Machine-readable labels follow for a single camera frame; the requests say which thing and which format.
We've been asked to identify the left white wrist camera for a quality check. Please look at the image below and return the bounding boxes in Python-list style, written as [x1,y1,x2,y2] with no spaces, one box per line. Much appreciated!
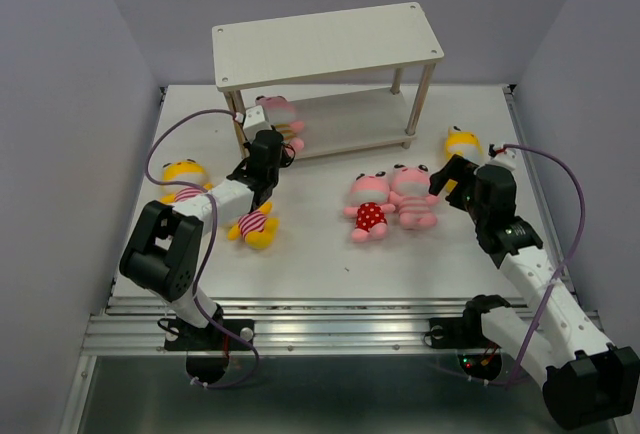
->
[234,105,272,142]

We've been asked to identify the yellow toy pink stripes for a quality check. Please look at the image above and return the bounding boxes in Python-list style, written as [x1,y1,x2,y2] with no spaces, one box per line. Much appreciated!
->
[160,159,213,204]

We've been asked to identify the white two-tier shelf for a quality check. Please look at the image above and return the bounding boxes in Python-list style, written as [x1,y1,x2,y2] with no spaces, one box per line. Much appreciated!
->
[212,2,444,159]

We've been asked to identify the aluminium rail frame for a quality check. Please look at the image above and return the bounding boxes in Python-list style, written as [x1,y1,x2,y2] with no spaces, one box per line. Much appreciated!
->
[57,84,634,434]

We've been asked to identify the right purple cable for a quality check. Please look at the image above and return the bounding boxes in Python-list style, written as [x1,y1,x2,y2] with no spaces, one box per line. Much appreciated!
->
[467,142,586,389]

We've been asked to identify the pink frog toy striped shirt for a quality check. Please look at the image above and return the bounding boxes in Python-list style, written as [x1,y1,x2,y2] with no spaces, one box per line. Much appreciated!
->
[389,164,439,230]

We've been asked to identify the yellow toy blue striped shirt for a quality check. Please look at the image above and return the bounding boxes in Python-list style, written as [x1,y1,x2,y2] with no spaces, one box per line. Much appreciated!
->
[444,126,484,165]

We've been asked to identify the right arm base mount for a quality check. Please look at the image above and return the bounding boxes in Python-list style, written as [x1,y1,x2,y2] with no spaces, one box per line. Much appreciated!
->
[422,313,521,350]

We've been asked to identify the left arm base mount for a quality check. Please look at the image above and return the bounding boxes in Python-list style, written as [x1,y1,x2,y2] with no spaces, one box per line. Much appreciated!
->
[157,317,249,352]

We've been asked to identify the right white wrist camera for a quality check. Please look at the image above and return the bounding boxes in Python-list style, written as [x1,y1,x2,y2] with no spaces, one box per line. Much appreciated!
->
[487,144,517,172]

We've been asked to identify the yellow toy red stripes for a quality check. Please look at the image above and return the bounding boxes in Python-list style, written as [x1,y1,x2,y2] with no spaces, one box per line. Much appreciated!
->
[227,201,279,250]

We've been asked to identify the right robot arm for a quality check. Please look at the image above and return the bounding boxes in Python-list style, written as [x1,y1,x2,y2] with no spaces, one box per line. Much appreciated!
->
[430,155,639,430]

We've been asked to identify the pink frog toy orange stripes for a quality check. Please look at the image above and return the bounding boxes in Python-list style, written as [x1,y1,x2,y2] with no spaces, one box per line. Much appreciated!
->
[255,95,305,154]

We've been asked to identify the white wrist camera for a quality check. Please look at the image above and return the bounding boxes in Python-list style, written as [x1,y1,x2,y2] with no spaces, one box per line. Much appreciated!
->
[234,105,272,142]
[487,144,517,172]

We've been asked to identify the pink frog toy polka-dot dress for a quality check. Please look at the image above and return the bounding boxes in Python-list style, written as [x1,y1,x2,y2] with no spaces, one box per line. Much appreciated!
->
[343,171,395,243]

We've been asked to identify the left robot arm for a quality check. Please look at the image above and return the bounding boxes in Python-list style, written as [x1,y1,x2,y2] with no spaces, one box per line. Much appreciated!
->
[119,130,470,348]

